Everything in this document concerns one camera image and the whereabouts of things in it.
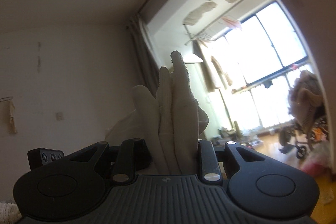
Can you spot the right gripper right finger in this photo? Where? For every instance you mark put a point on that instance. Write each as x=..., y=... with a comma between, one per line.
x=209, y=171

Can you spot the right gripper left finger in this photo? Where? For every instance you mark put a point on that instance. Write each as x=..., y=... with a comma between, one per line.
x=128, y=158

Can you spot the white sweatshirt orange bear outline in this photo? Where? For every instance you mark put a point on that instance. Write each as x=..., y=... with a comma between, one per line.
x=170, y=122

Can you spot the beige curtain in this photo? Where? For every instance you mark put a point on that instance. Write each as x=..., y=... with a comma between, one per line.
x=144, y=54

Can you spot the pink bag in plastic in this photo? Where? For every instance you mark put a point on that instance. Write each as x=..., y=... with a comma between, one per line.
x=318, y=160

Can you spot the wheelchair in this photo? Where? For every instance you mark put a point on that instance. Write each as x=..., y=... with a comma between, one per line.
x=306, y=106

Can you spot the wall power socket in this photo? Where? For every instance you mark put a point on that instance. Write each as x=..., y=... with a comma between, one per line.
x=59, y=116

